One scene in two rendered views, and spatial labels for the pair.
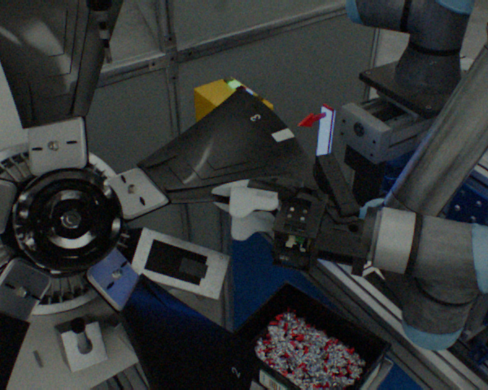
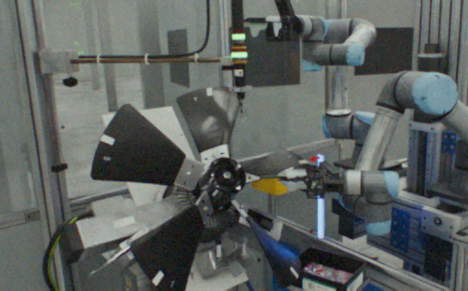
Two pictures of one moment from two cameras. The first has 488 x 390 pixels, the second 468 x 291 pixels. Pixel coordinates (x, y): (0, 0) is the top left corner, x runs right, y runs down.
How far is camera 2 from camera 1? 80 cm
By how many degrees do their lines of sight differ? 27
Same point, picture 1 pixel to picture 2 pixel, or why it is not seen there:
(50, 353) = (196, 273)
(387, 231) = (350, 174)
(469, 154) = (379, 152)
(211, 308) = not seen: outside the picture
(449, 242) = (374, 174)
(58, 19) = (215, 111)
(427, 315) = (373, 213)
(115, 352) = (227, 277)
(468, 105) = (374, 133)
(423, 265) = (366, 184)
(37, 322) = not seen: hidden behind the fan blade
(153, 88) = not seen: hidden behind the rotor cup
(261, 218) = (298, 185)
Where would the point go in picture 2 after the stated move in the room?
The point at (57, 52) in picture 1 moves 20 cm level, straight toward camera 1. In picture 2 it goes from (215, 122) to (239, 133)
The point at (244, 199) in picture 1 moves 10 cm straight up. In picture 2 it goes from (292, 173) to (291, 142)
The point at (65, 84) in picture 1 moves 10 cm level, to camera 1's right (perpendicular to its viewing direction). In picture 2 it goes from (218, 133) to (251, 132)
